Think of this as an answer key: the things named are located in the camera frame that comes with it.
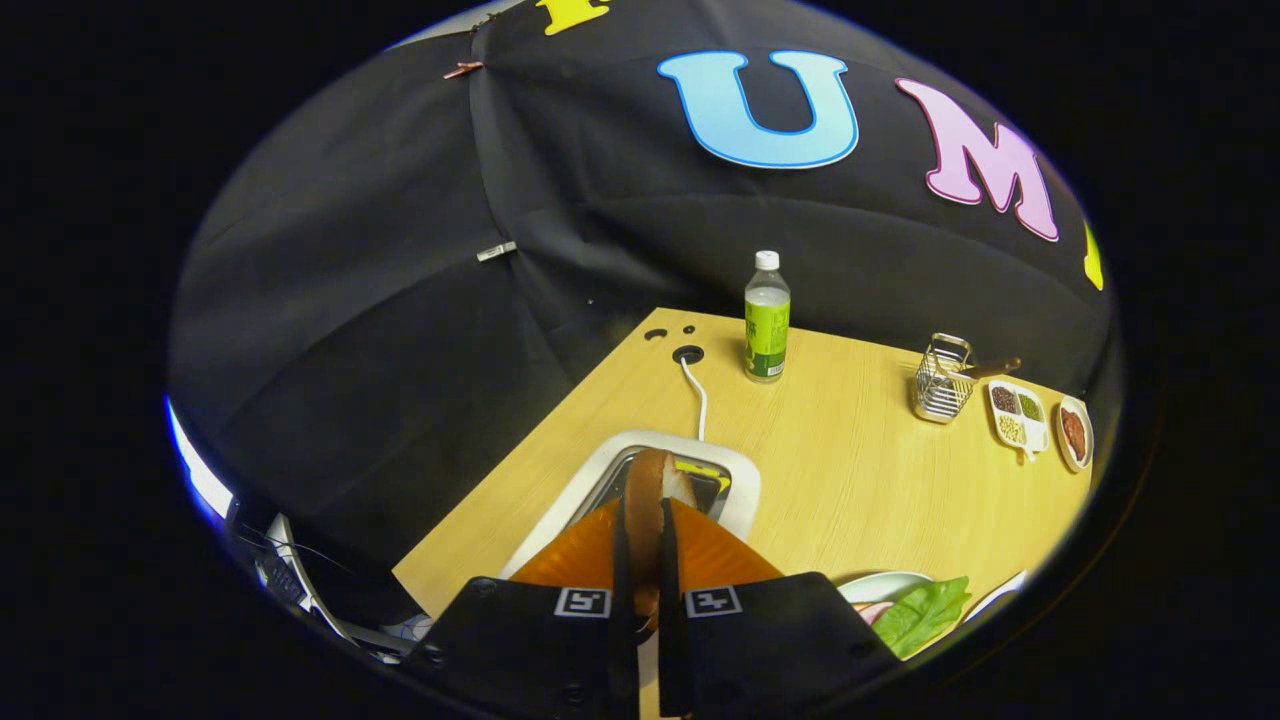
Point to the round-topped bread slice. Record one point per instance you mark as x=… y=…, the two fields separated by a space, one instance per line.
x=645 y=510

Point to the black backdrop cloth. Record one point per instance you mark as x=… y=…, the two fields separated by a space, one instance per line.
x=400 y=300

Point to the white toaster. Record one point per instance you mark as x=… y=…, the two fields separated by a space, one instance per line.
x=742 y=500

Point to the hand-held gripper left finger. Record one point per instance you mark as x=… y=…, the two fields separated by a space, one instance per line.
x=622 y=560

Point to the white divided bean dish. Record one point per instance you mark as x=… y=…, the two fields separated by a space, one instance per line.
x=1020 y=418

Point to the white cloth clip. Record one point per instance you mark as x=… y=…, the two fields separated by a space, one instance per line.
x=496 y=251

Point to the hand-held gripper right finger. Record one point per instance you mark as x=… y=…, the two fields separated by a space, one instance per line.
x=668 y=560

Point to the red meat slice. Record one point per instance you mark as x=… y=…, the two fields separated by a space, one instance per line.
x=1074 y=435

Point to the white square plate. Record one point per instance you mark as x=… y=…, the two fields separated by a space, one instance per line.
x=1000 y=596

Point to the green label plastic bottle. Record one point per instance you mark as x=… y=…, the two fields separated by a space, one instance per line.
x=767 y=340

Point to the green lettuce leaf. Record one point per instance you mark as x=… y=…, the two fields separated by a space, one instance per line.
x=920 y=615

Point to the orange cloth clip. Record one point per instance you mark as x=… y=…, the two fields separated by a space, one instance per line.
x=463 y=69

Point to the white oval plate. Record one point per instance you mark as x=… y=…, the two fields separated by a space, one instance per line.
x=1059 y=430

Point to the pale green round plate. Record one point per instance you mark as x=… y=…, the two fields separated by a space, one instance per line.
x=880 y=583

